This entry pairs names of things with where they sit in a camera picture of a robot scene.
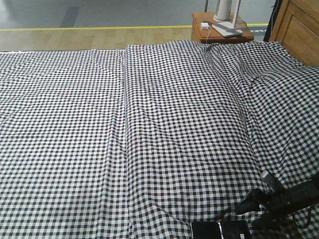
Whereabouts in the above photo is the white desk lamp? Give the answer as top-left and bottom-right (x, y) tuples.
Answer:
(212, 0), (243, 37)

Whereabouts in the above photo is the wooden headboard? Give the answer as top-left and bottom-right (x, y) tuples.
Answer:
(269, 0), (319, 66)

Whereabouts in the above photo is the wooden nightstand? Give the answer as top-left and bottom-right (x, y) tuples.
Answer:
(191, 12), (254, 44)

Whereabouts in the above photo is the black white checkered bedsheet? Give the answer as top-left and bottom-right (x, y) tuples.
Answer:
(0, 41), (319, 239)

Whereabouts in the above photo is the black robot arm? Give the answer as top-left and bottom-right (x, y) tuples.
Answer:
(235, 170), (319, 230)

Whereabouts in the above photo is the white cylindrical appliance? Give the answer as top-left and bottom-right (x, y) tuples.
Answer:
(213, 0), (232, 22)

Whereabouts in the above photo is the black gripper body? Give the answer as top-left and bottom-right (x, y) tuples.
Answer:
(265, 183), (315, 218)

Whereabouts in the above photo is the white charger adapter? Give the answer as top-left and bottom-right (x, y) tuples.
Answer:
(200, 22), (209, 30)

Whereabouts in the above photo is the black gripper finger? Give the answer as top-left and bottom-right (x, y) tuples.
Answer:
(251, 212), (277, 230)
(235, 189), (267, 214)

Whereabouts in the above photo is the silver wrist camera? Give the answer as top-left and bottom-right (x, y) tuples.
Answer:
(261, 170), (275, 188)

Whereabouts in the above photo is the black folding smartphone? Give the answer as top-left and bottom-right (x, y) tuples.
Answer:
(191, 220), (252, 239)

